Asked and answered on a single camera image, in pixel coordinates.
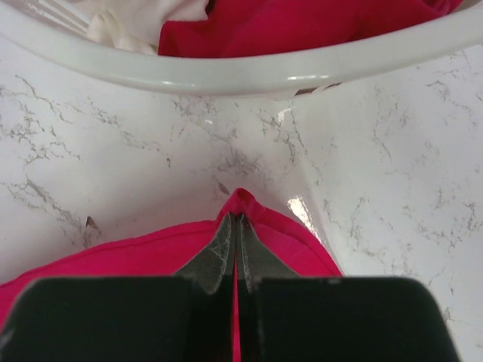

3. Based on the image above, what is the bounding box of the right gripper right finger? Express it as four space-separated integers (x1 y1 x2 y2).
235 216 459 361

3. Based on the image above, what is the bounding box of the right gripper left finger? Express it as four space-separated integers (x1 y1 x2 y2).
1 214 236 361

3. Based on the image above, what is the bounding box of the pink t-shirt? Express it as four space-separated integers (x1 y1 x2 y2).
1 189 340 361

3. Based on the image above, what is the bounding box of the red patterned white t-shirt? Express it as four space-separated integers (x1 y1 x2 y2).
87 0 208 55

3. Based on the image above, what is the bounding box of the white laundry basket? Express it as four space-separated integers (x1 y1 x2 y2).
1 1 482 98

